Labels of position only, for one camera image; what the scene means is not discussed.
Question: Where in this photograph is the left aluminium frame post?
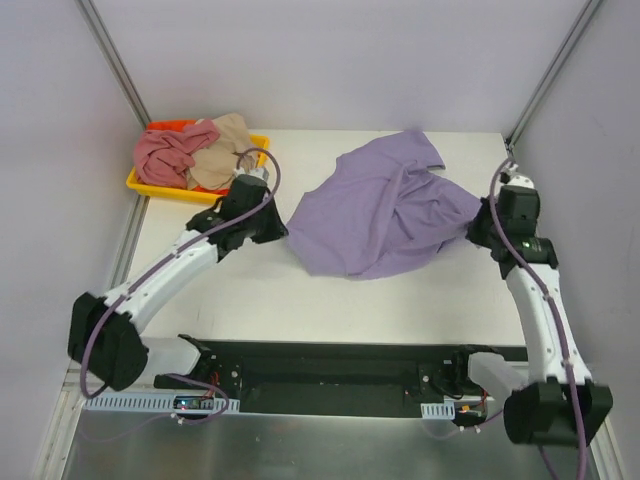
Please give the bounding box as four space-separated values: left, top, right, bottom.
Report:
74 0 151 127

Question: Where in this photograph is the purple t shirt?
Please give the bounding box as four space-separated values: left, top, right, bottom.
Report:
287 131 481 280

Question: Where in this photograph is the aluminium front rail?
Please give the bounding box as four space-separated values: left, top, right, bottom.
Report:
63 352 599 401

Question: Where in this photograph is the pink t shirt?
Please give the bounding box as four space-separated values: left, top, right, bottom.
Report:
133 120 220 189

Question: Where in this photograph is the left white cable duct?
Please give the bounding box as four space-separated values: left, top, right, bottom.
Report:
84 393 240 415

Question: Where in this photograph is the beige t shirt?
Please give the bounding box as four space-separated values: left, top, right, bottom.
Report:
187 113 258 191

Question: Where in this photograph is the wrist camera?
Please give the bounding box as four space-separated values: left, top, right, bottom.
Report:
499 169 535 190
234 167 269 183

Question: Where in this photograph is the white cable duct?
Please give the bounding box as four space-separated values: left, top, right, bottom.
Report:
84 393 240 415
420 400 456 421

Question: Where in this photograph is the yellow plastic bin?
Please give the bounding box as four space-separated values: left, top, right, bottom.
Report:
126 113 269 204

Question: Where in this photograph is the right aluminium frame post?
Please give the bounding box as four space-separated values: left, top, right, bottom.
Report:
504 0 605 154

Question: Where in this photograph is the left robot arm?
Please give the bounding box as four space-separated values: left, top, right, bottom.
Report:
68 174 288 391

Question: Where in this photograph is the right white cable duct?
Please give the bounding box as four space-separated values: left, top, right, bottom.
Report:
420 400 456 421

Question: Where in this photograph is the aluminium frame post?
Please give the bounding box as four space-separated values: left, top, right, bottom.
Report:
74 0 151 127
504 0 605 154

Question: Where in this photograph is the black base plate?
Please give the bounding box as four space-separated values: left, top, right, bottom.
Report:
153 335 529 416

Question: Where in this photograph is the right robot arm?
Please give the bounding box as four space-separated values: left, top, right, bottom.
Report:
450 177 613 447

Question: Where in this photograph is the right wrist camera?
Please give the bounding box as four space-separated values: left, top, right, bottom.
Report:
499 169 535 190

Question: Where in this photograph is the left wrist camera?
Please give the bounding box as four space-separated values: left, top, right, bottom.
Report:
234 167 269 183

